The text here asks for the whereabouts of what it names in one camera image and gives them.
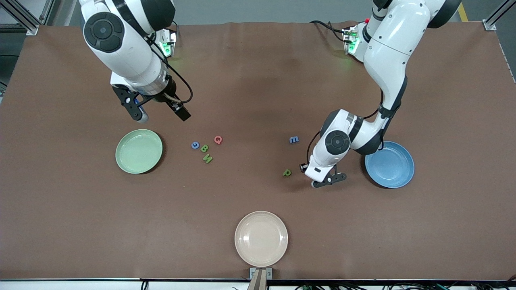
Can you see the brown table mat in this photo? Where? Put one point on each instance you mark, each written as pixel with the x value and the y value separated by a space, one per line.
pixel 258 100

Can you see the green letter p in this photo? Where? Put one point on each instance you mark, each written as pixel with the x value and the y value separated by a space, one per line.
pixel 286 172

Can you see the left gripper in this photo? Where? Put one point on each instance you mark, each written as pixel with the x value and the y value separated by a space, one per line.
pixel 302 168

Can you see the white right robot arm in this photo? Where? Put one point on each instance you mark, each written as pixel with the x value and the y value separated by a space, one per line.
pixel 129 48

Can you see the green letter B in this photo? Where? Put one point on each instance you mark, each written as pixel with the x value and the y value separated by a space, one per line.
pixel 204 148

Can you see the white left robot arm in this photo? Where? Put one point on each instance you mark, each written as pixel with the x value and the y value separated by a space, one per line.
pixel 387 52

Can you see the aluminium frame profile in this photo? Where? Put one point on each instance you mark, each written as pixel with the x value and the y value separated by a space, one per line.
pixel 489 25
pixel 31 30

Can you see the blue plastic plate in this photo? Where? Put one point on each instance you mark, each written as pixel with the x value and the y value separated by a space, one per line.
pixel 397 169

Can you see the blue letter m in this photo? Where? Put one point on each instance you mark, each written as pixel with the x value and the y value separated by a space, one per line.
pixel 294 139

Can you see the green letter N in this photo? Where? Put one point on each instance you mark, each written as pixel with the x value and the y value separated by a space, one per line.
pixel 207 158

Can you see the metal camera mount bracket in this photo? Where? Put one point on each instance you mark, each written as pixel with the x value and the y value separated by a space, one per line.
pixel 260 280

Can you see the cream plastic plate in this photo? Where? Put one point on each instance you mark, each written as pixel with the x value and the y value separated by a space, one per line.
pixel 261 239

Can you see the blue letter G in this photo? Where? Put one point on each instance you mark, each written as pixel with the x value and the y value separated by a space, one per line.
pixel 195 145

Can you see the green plastic plate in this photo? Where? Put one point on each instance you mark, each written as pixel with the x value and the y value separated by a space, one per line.
pixel 139 151

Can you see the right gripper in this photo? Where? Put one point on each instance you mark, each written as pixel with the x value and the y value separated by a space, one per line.
pixel 171 92

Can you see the red letter Q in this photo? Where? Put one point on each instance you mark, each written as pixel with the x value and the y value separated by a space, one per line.
pixel 218 139

